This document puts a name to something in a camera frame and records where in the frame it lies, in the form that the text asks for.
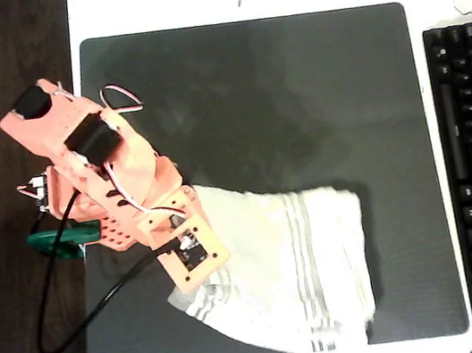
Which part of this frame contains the white striped towel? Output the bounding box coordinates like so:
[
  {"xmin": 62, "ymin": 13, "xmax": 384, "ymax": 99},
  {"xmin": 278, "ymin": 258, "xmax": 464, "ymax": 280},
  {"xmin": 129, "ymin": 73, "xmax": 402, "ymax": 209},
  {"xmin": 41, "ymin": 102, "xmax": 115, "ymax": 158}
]
[{"xmin": 149, "ymin": 158, "xmax": 386, "ymax": 353}]

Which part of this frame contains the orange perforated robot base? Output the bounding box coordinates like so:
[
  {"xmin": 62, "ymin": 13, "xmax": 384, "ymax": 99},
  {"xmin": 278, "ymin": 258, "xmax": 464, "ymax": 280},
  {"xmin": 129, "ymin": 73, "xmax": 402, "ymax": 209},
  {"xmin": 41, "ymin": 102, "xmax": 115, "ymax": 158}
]
[{"xmin": 41, "ymin": 151, "xmax": 149, "ymax": 264}]

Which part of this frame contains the dark grey desk mat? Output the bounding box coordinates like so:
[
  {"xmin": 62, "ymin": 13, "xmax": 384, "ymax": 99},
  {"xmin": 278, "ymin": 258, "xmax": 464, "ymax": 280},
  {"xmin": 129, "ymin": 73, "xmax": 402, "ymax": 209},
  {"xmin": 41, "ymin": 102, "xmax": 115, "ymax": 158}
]
[{"xmin": 34, "ymin": 0, "xmax": 471, "ymax": 353}]

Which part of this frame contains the green table clamp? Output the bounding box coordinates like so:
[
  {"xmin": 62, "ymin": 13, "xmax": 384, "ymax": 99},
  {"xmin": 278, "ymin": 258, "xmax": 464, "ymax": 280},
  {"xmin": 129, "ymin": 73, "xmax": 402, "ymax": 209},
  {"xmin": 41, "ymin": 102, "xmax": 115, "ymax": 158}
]
[{"xmin": 26, "ymin": 218, "xmax": 106, "ymax": 268}]

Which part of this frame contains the black camera cable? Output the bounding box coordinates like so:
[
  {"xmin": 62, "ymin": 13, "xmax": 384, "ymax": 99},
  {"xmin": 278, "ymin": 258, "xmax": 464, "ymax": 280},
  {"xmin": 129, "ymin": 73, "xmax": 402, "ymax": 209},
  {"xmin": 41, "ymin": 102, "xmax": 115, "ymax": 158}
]
[{"xmin": 12, "ymin": 175, "xmax": 199, "ymax": 353}]

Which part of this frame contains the small controller board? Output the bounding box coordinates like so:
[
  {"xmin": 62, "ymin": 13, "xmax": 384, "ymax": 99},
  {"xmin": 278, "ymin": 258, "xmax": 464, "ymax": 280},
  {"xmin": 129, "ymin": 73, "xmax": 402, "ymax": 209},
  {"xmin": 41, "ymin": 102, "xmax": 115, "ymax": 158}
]
[{"xmin": 15, "ymin": 171, "xmax": 55, "ymax": 218}]

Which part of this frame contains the orange square camera mount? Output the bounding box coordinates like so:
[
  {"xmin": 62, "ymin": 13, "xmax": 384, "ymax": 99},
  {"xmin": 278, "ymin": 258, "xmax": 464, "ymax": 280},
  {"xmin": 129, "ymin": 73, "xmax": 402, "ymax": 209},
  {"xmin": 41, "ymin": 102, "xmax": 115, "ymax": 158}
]
[{"xmin": 147, "ymin": 208, "xmax": 236, "ymax": 298}]

